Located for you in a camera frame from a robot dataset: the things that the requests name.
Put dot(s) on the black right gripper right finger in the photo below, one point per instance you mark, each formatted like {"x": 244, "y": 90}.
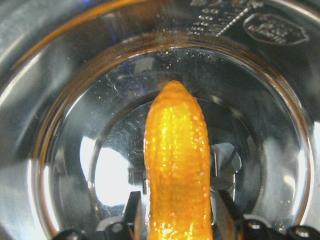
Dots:
{"x": 228, "y": 217}

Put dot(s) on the pale green electric pot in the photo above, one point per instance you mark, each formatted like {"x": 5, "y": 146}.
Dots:
{"x": 77, "y": 78}

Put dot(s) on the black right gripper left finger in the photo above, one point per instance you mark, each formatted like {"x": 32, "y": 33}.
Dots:
{"x": 133, "y": 214}

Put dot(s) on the yellow corn cob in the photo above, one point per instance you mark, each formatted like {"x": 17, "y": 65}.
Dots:
{"x": 177, "y": 162}

